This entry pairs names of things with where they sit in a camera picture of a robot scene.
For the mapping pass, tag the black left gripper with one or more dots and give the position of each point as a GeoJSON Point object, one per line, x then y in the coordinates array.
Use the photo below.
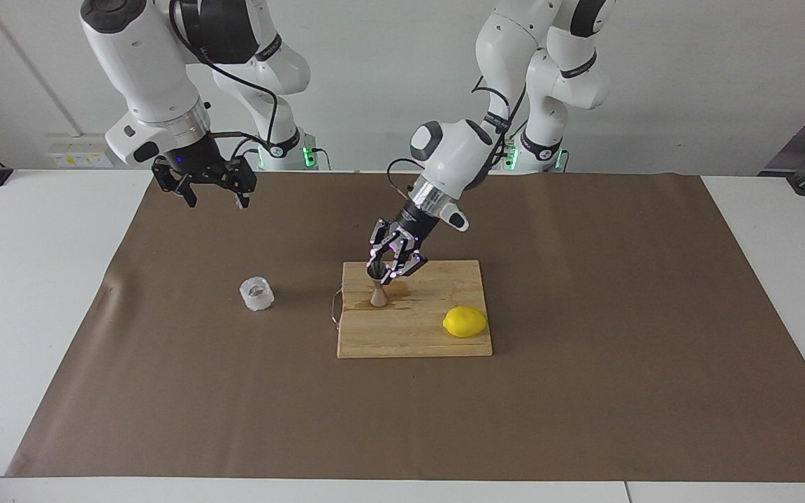
{"type": "Point", "coordinates": [413, 225]}

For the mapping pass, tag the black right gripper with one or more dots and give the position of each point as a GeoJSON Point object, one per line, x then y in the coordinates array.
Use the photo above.
{"type": "Point", "coordinates": [196, 164]}

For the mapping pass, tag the steel double jigger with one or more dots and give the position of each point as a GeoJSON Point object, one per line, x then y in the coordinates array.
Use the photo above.
{"type": "Point", "coordinates": [378, 293]}

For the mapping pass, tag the small clear glass cup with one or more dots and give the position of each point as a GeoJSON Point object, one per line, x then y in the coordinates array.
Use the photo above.
{"type": "Point", "coordinates": [257, 295]}

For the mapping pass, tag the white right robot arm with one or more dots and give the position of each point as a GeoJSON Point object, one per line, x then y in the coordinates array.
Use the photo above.
{"type": "Point", "coordinates": [144, 63]}

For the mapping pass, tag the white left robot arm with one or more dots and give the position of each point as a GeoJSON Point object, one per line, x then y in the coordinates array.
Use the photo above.
{"type": "Point", "coordinates": [455, 150]}

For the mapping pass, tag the wooden cutting board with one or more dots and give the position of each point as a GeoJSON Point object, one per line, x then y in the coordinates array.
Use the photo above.
{"type": "Point", "coordinates": [416, 328]}

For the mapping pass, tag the yellow lemon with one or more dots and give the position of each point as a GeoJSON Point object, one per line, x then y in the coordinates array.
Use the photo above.
{"type": "Point", "coordinates": [465, 322]}

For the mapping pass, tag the brown paper table mat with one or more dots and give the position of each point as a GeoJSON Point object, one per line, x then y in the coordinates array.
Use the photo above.
{"type": "Point", "coordinates": [584, 391]}

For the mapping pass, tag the white wall socket strip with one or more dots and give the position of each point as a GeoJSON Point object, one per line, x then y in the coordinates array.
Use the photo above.
{"type": "Point", "coordinates": [81, 150]}

